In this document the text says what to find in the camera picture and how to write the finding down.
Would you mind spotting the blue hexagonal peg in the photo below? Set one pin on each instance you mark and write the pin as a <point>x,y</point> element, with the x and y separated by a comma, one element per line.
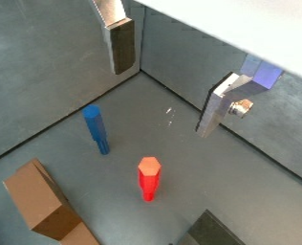
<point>95,124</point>

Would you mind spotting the brown T-shaped block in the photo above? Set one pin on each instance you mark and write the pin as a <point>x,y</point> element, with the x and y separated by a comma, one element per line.
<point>44,207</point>

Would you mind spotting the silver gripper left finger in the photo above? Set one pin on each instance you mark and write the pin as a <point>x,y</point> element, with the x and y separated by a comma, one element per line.
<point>119,33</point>

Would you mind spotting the black block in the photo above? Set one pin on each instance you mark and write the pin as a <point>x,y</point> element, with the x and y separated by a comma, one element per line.
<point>209,231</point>

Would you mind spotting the red hexagonal peg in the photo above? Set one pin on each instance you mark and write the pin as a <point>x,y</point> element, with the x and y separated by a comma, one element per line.
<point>148,177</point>

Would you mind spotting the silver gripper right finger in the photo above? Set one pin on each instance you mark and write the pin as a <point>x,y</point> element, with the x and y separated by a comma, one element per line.
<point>228,96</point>

